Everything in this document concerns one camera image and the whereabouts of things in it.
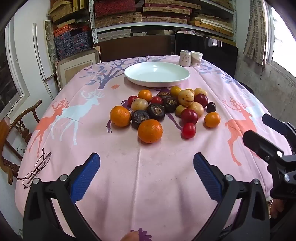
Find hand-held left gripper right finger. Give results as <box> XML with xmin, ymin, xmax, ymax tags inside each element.
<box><xmin>191</xmin><ymin>152</ymin><xmax>271</xmax><ymax>241</ymax></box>

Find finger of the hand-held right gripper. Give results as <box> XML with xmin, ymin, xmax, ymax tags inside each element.
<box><xmin>262</xmin><ymin>113</ymin><xmax>296</xmax><ymax>149</ymax></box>
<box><xmin>242</xmin><ymin>130</ymin><xmax>284</xmax><ymax>164</ymax></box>

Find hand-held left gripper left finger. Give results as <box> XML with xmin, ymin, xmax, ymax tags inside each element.
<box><xmin>23</xmin><ymin>152</ymin><xmax>102</xmax><ymax>241</ymax></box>

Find small orange tomato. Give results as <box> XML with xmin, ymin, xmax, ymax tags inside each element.
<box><xmin>204</xmin><ymin>112</ymin><xmax>221</xmax><ymax>128</ymax></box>

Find dark red plum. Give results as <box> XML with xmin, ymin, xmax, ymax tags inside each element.
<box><xmin>194</xmin><ymin>94</ymin><xmax>209</xmax><ymax>108</ymax></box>
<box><xmin>181</xmin><ymin>109</ymin><xmax>198</xmax><ymax>125</ymax></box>

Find large orange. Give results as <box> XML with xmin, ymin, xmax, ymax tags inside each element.
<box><xmin>137</xmin><ymin>119</ymin><xmax>163</xmax><ymax>144</ymax></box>
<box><xmin>110</xmin><ymin>105</ymin><xmax>131</xmax><ymax>127</ymax></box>

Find small yellow green fruit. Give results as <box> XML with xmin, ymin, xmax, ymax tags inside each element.
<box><xmin>175</xmin><ymin>105</ymin><xmax>187</xmax><ymax>117</ymax></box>

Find yellow spotted passion fruit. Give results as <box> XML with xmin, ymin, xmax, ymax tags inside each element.
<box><xmin>178</xmin><ymin>89</ymin><xmax>195</xmax><ymax>106</ymax></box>

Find medium orange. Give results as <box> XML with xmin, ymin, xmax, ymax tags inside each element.
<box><xmin>138</xmin><ymin>89</ymin><xmax>152</xmax><ymax>102</ymax></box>

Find white plate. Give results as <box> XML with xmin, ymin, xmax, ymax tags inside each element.
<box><xmin>124</xmin><ymin>62</ymin><xmax>190</xmax><ymax>87</ymax></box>

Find person's right hand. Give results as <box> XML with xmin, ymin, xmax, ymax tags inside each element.
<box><xmin>269</xmin><ymin>199</ymin><xmax>286</xmax><ymax>219</ymax></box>

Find person's left hand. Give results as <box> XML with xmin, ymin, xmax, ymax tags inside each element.
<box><xmin>121</xmin><ymin>231</ymin><xmax>140</xmax><ymax>241</ymax></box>

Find thin framed glasses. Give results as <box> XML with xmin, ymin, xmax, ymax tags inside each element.
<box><xmin>17</xmin><ymin>148</ymin><xmax>52</xmax><ymax>189</ymax></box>

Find pink deer printed tablecloth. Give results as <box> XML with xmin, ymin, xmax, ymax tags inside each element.
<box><xmin>15</xmin><ymin>55</ymin><xmax>293</xmax><ymax>241</ymax></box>

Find bright window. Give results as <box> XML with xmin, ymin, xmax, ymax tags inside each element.
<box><xmin>264</xmin><ymin>0</ymin><xmax>296</xmax><ymax>78</ymax></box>

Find carved wooden chair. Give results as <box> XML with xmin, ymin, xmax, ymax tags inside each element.
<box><xmin>0</xmin><ymin>100</ymin><xmax>42</xmax><ymax>185</ymax></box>

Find black glossy panel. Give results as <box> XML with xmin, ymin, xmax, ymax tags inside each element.
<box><xmin>174</xmin><ymin>32</ymin><xmax>238</xmax><ymax>79</ymax></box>

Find beige checked curtain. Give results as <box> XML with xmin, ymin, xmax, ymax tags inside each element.
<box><xmin>243</xmin><ymin>0</ymin><xmax>271</xmax><ymax>66</ymax></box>

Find white paper cup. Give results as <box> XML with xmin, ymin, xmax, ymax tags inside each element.
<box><xmin>191</xmin><ymin>51</ymin><xmax>203</xmax><ymax>67</ymax></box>

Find pale pink drink can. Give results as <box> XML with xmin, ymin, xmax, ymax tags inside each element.
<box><xmin>179</xmin><ymin>50</ymin><xmax>192</xmax><ymax>67</ymax></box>

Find pale framed picture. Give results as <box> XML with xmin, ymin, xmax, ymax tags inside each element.
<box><xmin>55</xmin><ymin>46</ymin><xmax>101</xmax><ymax>91</ymax></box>

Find white framed window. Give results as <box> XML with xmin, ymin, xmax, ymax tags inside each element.
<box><xmin>0</xmin><ymin>19</ymin><xmax>30</xmax><ymax>116</ymax></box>

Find white board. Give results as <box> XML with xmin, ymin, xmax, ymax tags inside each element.
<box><xmin>32</xmin><ymin>22</ymin><xmax>58</xmax><ymax>93</ymax></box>

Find stack of blue patterned boxes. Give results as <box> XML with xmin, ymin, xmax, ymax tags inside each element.
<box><xmin>54</xmin><ymin>30</ymin><xmax>93</xmax><ymax>59</ymax></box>

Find brown wooden chair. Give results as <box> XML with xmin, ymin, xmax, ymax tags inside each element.
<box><xmin>94</xmin><ymin>35</ymin><xmax>173</xmax><ymax>62</ymax></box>

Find grey marbled board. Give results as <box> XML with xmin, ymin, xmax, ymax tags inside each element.
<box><xmin>44</xmin><ymin>20</ymin><xmax>58</xmax><ymax>65</ymax></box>

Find stack of orange boxes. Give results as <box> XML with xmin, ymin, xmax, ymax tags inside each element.
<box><xmin>54</xmin><ymin>24</ymin><xmax>78</xmax><ymax>36</ymax></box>

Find white metal shelf rack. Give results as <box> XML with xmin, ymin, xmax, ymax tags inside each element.
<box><xmin>89</xmin><ymin>0</ymin><xmax>237</xmax><ymax>44</ymax></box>

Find stack of woven flat boxes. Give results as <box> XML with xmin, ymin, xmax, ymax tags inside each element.
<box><xmin>48</xmin><ymin>0</ymin><xmax>90</xmax><ymax>24</ymax></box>
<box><xmin>94</xmin><ymin>0</ymin><xmax>235</xmax><ymax>39</ymax></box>

